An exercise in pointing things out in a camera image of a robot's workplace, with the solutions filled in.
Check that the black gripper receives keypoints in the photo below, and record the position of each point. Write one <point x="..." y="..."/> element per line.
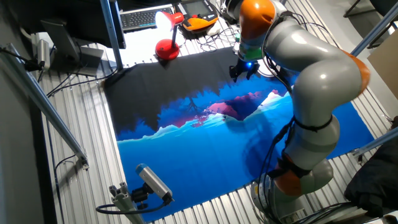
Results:
<point x="246" y="66"/>

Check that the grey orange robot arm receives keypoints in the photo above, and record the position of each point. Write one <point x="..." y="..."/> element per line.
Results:
<point x="323" y="77"/>

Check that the red desk lamp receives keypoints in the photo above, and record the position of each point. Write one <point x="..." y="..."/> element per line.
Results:
<point x="166" y="49"/>

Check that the grey orange teach pendant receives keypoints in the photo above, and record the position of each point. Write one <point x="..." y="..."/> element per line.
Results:
<point x="199" y="23"/>

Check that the grey black round reel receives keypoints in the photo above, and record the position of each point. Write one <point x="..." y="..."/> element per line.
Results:
<point x="230" y="7"/>

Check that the blue landscape print mat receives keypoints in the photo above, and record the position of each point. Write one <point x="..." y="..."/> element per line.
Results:
<point x="186" y="161"/>

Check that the black computer keyboard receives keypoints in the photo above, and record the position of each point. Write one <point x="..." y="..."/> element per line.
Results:
<point x="140" y="18"/>

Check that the brown cardboard panel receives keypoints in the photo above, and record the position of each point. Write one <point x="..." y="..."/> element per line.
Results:
<point x="387" y="68"/>

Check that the black fabric bag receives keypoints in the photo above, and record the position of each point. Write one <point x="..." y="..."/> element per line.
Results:
<point x="376" y="183"/>

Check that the black computer monitor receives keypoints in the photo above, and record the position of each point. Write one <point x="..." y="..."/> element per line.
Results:
<point x="77" y="18"/>

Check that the short aluminium profile stub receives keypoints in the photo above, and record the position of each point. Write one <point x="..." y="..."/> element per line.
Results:
<point x="122" y="200"/>

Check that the grey monitor stand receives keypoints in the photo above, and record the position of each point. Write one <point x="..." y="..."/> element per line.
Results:
<point x="63" y="42"/>

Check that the long diagonal aluminium beam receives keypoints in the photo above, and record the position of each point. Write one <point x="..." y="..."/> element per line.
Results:
<point x="46" y="109"/>

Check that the grey upright aluminium post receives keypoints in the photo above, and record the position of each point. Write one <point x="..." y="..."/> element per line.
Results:
<point x="283" y="2"/>

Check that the aluminium frame beam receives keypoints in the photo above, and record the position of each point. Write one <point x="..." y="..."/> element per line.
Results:
<point x="373" y="32"/>
<point x="373" y="143"/>

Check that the blue upright frame post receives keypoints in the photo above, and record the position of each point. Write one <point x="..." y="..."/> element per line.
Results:
<point x="111" y="31"/>

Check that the silver camera with blue end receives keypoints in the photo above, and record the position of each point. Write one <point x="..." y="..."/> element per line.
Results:
<point x="152" y="180"/>

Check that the black camera ball mount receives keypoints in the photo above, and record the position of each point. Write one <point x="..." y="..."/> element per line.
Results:
<point x="140" y="195"/>

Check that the silver camera on beam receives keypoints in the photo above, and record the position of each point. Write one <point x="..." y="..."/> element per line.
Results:
<point x="43" y="53"/>

